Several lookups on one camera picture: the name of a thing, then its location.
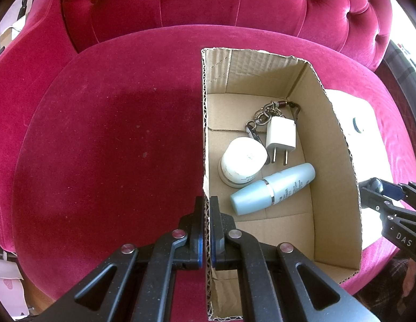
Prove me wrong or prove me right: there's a brass keychain with carabiner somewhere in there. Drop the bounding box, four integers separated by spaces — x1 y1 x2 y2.
245 100 301 144

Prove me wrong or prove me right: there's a cardboard box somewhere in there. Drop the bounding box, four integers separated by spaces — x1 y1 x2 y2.
200 47 364 321

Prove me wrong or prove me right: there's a brown kraft paper sheet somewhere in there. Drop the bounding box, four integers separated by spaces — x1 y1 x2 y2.
323 89 400 247

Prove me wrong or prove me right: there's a red velvet tufted sofa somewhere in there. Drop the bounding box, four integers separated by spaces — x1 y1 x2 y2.
0 0 416 321

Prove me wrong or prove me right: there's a grey plaid blanket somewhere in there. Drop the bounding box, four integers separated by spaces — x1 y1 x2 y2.
384 41 416 112

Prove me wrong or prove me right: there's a white plug charger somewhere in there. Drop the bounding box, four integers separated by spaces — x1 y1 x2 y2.
266 116 297 166

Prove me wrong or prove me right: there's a light blue cosmetic bottle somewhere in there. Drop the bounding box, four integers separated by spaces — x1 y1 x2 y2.
230 163 315 216

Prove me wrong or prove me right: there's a white paper bag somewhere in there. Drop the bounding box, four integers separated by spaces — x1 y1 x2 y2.
0 259 30 321

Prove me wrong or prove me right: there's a black round jar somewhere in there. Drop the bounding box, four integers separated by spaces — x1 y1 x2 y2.
367 177 384 194

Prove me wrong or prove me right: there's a white round cream jar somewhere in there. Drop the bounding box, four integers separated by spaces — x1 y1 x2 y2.
218 137 267 188

